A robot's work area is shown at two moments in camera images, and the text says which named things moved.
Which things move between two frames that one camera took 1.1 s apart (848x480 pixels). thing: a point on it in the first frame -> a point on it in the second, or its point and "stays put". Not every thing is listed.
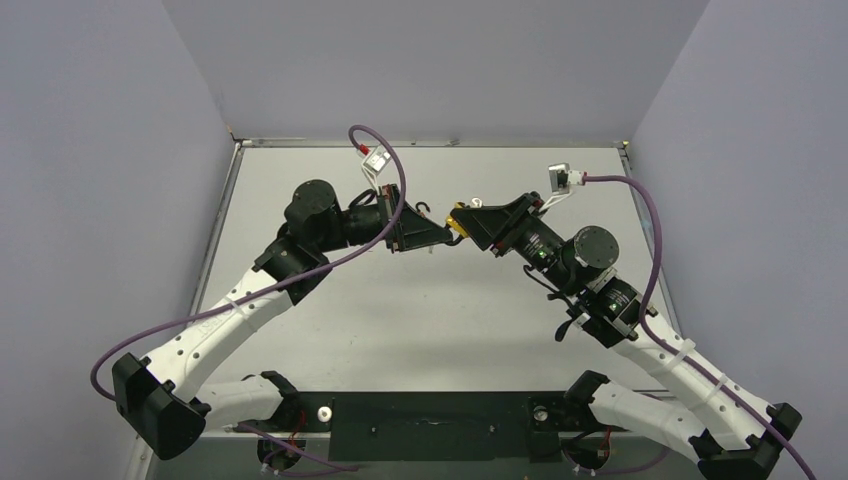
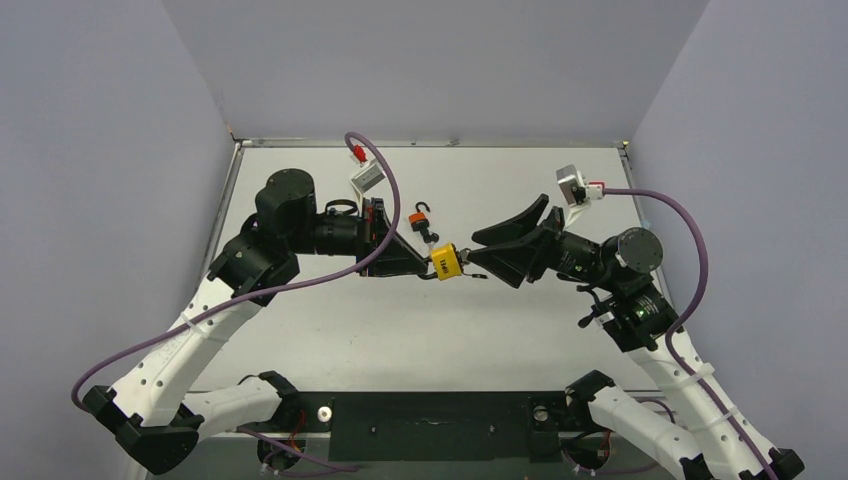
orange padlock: [422, 214] stays put
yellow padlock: [451, 222] -> [446, 261]
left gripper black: [414, 232] -> [400, 259]
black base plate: [437, 426] stays put
